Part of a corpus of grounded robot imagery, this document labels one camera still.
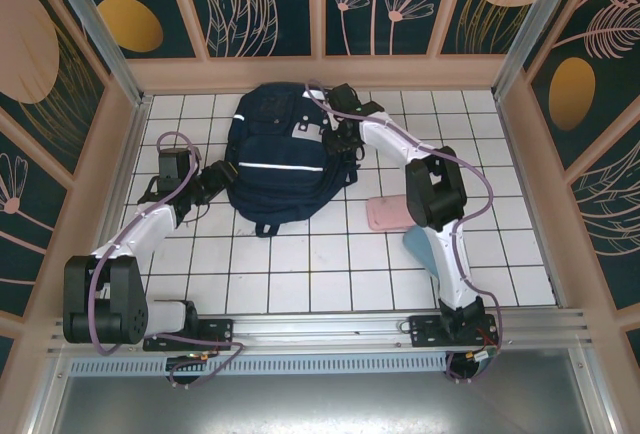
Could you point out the wall panel three pink flowers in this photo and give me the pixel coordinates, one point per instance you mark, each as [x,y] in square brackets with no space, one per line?
[360,29]

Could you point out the light blue glasses case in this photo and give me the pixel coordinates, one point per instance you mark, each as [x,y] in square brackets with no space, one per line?
[417,246]

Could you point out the wall panel disc gold lines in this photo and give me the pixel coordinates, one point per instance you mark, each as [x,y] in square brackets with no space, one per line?
[30,54]

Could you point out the wall panel golden oval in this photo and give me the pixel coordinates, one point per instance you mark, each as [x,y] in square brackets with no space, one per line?
[130,24]

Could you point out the wall panel pink fern leaves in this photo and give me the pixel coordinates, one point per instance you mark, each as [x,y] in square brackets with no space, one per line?
[610,214]

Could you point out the pink pencil case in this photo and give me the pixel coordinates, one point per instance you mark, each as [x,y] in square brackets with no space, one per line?
[387,211]

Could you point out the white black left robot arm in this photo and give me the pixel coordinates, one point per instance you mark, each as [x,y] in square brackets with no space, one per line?
[105,299]

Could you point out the aluminium corner post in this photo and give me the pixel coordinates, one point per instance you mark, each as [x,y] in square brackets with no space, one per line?
[532,29]
[97,29]

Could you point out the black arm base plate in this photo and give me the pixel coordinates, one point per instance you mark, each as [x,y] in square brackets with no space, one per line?
[220,331]
[425,334]

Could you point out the wall panel oval pink fern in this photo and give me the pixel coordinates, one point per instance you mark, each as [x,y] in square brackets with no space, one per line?
[575,94]

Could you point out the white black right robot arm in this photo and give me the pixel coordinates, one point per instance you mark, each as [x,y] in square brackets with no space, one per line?
[435,189]

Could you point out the grey metal sheet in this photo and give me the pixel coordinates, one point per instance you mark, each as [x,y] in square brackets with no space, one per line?
[320,404]

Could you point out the long aluminium mounting rail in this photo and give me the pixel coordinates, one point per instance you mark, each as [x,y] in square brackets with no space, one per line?
[320,331]

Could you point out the wall panel single pink flower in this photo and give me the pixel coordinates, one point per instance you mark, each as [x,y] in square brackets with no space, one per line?
[25,234]

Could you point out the navy blue backpack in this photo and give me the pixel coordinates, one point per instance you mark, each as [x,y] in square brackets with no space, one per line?
[280,189]

